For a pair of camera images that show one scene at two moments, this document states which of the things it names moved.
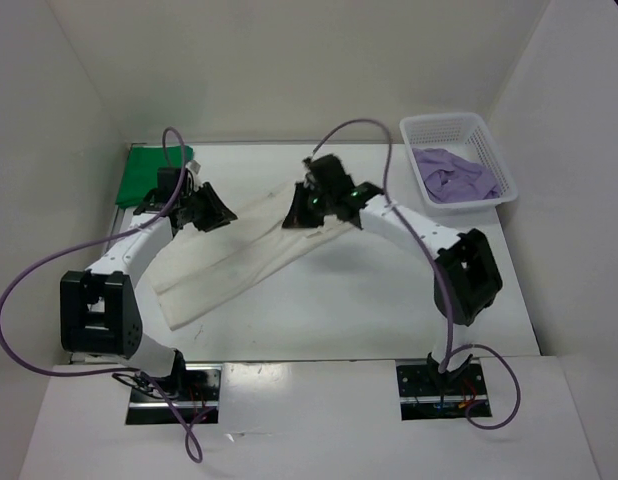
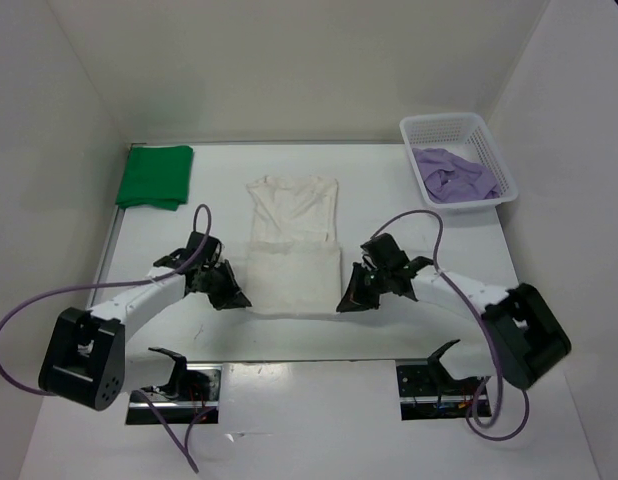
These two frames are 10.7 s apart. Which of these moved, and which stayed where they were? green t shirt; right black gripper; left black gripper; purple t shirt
Moved: left black gripper; right black gripper
Stayed: purple t shirt; green t shirt
